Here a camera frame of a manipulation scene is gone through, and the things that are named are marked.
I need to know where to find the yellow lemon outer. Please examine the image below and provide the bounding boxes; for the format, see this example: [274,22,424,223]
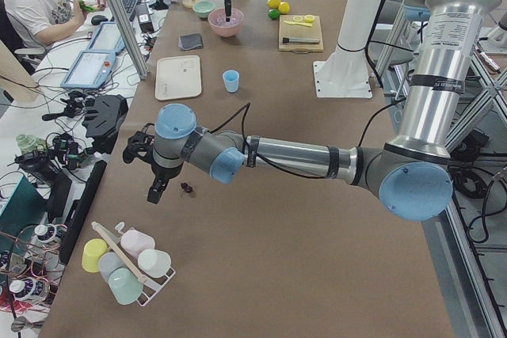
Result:
[266,0,281,9]

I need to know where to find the teach pendant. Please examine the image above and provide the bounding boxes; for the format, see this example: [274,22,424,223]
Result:
[60,49,116,89]
[88,21,125,54]

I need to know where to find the white plastic cup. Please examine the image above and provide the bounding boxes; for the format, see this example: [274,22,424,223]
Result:
[137,249,172,278]

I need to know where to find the yellow plastic cup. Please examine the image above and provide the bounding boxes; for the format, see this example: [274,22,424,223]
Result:
[82,238,109,273]

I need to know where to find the bamboo cutting board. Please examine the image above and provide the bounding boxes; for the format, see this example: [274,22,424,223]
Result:
[278,15,324,53]

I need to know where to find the green lime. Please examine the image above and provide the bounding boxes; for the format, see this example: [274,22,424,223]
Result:
[268,9,280,20]

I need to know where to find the yellow lemon near board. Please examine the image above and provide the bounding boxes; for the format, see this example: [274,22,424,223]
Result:
[277,2,291,15]

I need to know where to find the lemon slice upper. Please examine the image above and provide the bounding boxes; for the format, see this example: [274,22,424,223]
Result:
[303,15,315,24]

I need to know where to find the pink plastic cup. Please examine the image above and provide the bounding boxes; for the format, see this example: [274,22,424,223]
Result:
[120,229,155,259]

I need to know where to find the yellow plastic knife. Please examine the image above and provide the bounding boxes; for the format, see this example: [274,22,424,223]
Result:
[283,20,314,28]

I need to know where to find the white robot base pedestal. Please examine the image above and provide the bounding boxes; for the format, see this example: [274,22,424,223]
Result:
[314,0,376,98]

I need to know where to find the teach pendant far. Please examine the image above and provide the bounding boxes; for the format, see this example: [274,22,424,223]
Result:
[88,21,125,54]

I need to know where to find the mint green plastic cup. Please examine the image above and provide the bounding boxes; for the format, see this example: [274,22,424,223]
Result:
[108,268,143,305]

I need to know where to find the grey plastic cup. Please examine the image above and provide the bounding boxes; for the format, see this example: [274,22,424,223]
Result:
[98,252,124,283]

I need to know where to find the green bowl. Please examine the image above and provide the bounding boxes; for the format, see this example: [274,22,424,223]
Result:
[193,0,215,19]

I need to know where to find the cream rabbit tray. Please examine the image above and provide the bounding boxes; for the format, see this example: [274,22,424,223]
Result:
[154,55,202,101]

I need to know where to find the white wire cup rack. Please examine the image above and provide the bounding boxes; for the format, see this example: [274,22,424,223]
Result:
[91,221,176,306]

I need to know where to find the dark red cherries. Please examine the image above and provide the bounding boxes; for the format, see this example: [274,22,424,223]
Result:
[180,182,194,194]

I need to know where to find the grey folded cloth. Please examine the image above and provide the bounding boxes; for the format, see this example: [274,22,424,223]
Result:
[178,33,204,51]

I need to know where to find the pink bowl of ice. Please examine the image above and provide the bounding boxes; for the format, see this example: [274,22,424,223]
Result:
[208,8,245,37]

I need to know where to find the light blue cup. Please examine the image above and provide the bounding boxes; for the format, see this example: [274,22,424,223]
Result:
[222,70,240,93]

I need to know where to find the teach pendant near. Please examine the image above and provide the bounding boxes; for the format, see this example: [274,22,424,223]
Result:
[60,49,116,89]

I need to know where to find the aluminium frame post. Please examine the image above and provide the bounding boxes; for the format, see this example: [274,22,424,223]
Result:
[107,0,148,80]

